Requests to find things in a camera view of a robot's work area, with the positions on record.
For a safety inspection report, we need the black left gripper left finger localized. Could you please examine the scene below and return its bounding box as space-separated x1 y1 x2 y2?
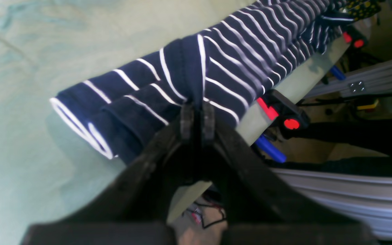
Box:
21 104 196 245

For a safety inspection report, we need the navy white striped T-shirt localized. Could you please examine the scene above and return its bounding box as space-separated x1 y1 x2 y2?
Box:
50 0 355 164

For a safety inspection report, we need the blue orange bar clamp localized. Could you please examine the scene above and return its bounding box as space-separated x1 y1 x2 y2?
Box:
255 89 311 163

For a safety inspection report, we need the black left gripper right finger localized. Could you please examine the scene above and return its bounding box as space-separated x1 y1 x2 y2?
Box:
201 102 377 245

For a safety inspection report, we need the light green table cloth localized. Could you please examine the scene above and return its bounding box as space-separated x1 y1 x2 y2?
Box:
0 0 370 245

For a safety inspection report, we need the blue clamp at left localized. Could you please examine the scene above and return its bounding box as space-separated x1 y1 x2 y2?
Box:
329 26 368 81

